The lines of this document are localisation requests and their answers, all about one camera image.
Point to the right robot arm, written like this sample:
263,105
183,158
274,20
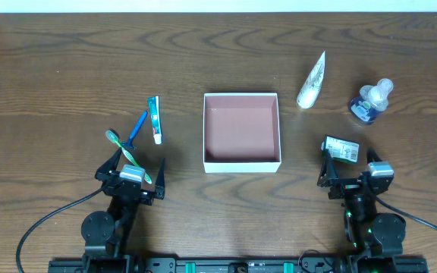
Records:
377,237

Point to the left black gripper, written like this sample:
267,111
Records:
126,188

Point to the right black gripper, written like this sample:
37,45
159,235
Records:
351,181

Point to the blue disposable razor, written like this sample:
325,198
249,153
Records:
129,143

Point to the green toothpaste tube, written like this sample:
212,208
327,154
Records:
154,112

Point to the green and white soap packet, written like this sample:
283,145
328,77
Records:
341,150

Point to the white box with pink interior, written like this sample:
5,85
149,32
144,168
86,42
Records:
241,133

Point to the black mounting rail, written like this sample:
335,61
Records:
309,263

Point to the blue bottle with clear cap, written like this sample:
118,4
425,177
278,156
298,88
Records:
372,101

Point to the white floral lotion tube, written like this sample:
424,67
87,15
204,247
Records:
311,88

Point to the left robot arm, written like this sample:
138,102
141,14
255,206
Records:
106,232

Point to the green and white toothbrush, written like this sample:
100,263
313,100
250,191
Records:
113,138

